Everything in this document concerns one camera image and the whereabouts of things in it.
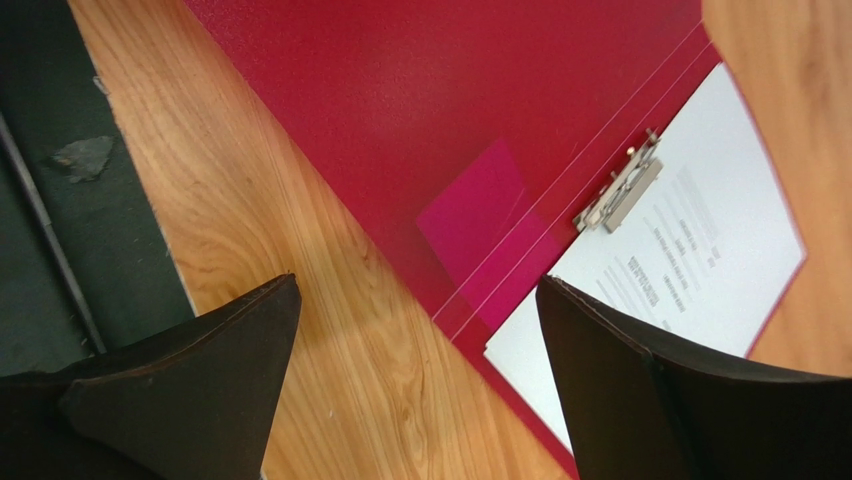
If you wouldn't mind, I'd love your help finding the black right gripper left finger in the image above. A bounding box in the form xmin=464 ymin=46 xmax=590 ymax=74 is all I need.
xmin=1 ymin=274 xmax=302 ymax=479

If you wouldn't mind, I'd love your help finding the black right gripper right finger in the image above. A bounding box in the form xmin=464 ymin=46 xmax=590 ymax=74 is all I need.
xmin=535 ymin=276 xmax=851 ymax=479

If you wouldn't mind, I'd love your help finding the white paper sheet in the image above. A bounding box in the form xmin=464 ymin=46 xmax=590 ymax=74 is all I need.
xmin=484 ymin=61 xmax=807 ymax=454

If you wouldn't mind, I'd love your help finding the metal folder clip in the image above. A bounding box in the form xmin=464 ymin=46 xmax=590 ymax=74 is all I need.
xmin=573 ymin=129 xmax=664 ymax=233

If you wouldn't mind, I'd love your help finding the red plastic folder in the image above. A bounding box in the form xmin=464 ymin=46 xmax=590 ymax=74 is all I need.
xmin=182 ymin=0 xmax=810 ymax=480

